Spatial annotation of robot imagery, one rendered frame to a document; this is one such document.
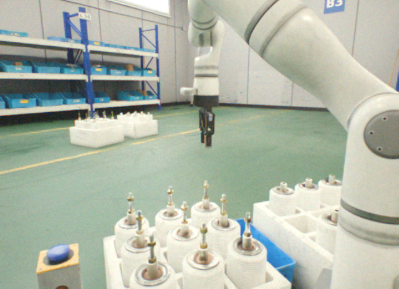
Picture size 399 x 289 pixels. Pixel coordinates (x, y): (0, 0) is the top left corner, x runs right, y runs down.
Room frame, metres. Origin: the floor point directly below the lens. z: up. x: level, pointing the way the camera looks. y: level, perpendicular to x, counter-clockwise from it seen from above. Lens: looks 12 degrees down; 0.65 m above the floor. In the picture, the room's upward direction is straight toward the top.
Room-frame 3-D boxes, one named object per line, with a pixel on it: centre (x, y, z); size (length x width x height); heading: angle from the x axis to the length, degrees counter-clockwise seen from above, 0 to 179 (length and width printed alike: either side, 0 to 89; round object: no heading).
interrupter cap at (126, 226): (0.72, 0.20, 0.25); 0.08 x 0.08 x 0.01
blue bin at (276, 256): (0.84, -0.19, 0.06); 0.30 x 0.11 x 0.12; 23
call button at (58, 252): (0.47, 0.27, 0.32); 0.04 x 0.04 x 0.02
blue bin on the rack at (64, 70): (5.15, 2.43, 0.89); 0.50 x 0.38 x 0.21; 53
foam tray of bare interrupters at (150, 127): (3.42, 0.82, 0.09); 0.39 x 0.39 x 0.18; 56
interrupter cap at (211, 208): (0.82, -0.02, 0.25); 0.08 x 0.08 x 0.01
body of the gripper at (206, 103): (0.82, -0.02, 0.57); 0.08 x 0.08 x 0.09
